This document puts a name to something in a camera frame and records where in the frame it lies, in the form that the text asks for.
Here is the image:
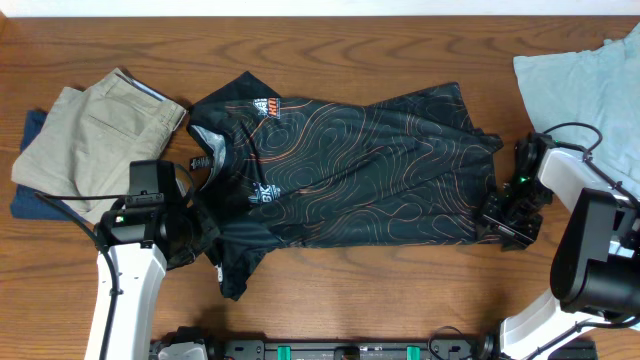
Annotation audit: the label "black orange-patterned sports shirt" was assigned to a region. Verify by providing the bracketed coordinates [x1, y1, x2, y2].
[187, 73, 503, 300]

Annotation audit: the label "folded khaki trousers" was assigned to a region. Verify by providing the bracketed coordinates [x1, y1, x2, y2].
[11, 68, 186, 224]

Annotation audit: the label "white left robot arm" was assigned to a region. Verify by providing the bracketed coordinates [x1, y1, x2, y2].
[84, 205, 210, 360]

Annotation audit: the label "light grey t-shirt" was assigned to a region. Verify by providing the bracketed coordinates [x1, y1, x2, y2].
[513, 27, 639, 195]

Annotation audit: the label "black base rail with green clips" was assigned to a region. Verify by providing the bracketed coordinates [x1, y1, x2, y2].
[147, 327, 501, 360]

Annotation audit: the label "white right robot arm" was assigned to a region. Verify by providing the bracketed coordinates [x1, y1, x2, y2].
[471, 133, 639, 359]

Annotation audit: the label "folded navy blue garment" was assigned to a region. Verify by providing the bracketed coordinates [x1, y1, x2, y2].
[9, 110, 68, 221]

